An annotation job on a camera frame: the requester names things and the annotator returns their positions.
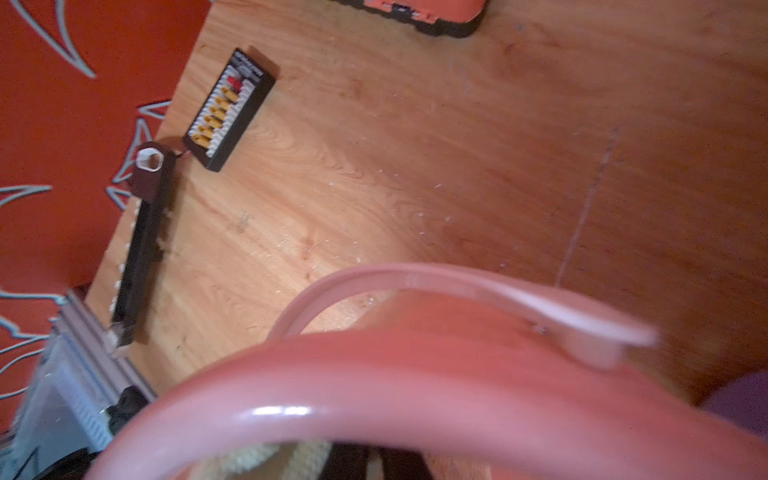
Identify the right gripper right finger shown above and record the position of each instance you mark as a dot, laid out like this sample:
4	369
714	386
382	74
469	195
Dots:
398	464

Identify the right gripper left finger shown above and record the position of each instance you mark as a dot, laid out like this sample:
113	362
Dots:
346	462

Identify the yellow cloth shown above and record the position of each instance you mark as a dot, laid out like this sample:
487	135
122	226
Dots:
305	460

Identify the pink plastic bucket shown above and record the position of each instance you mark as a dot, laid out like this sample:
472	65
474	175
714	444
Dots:
465	364

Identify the purple plastic bucket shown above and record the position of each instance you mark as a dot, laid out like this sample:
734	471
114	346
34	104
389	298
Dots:
743	402

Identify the black white comb tool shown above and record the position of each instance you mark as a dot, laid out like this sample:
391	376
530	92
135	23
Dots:
151	184

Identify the black snack packet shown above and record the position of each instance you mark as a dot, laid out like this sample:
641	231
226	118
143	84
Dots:
226	113

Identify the red plastic tool case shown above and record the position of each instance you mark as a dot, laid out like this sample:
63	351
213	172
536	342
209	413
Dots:
452	18

